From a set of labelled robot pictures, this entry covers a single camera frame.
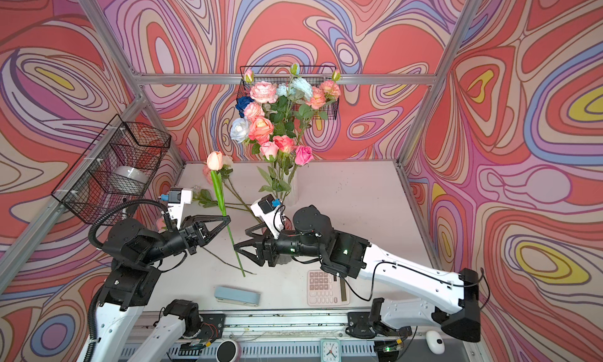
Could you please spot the pink peach flower stem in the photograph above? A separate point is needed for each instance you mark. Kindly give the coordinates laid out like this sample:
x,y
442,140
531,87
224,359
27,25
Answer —
x,y
325,98

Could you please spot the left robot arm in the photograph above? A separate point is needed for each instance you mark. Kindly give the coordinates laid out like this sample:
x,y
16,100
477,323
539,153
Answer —
x,y
136,253

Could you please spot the white tape roll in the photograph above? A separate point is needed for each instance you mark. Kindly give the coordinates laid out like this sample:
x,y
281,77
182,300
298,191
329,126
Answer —
x,y
128,180

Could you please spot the coral pink rose stem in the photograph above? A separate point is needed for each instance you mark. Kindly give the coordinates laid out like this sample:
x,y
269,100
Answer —
x,y
260,130

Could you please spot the large pink peony stem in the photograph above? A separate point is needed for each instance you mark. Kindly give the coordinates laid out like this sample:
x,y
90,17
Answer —
x,y
260,93

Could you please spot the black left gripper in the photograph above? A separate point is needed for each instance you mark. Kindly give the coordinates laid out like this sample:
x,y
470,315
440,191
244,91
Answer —
x,y
190,237

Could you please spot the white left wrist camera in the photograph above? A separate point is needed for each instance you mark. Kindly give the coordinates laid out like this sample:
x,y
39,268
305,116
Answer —
x,y
176,199

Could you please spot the pink artificial rose stem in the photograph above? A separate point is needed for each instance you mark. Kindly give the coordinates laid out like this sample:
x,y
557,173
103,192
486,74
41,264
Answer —
x,y
285,144

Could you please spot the blue artificial rose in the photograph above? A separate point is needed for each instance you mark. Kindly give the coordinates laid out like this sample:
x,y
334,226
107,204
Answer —
x,y
242,103

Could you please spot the peach tulip stem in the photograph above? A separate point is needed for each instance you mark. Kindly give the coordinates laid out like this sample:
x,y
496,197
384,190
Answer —
x,y
217,170

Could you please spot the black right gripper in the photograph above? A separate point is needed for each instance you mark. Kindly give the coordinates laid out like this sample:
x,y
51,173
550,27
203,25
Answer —
x,y
264,244

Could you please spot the pink calculator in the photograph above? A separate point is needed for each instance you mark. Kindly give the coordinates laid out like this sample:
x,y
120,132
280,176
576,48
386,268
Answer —
x,y
326,290

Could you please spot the pile of artificial flowers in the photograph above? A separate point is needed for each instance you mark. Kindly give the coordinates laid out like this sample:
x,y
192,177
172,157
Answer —
x,y
207,199

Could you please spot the white computer mouse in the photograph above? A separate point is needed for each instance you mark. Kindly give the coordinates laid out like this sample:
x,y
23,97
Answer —
x,y
435,342

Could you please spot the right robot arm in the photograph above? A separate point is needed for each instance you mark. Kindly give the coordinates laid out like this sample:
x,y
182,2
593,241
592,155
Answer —
x,y
449,300

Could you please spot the light pink rose stem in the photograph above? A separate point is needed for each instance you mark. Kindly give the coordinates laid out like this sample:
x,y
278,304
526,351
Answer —
x,y
277,175

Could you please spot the left black wire basket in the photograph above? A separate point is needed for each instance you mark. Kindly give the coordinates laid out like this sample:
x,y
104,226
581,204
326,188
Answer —
x,y
88,194

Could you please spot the light blue flower stem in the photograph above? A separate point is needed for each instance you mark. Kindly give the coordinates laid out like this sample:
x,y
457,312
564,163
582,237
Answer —
x,y
293,117

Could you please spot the light blue eraser box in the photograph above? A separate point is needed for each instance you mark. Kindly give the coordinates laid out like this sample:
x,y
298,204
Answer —
x,y
237,296

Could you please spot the round black speaker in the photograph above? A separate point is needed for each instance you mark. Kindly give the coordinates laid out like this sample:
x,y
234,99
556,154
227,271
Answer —
x,y
228,351

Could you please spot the small green clock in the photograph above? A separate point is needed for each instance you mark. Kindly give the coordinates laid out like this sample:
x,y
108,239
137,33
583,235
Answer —
x,y
330,350

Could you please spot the white artificial rose stem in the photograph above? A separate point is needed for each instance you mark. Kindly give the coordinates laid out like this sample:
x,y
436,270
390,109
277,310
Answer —
x,y
240,130

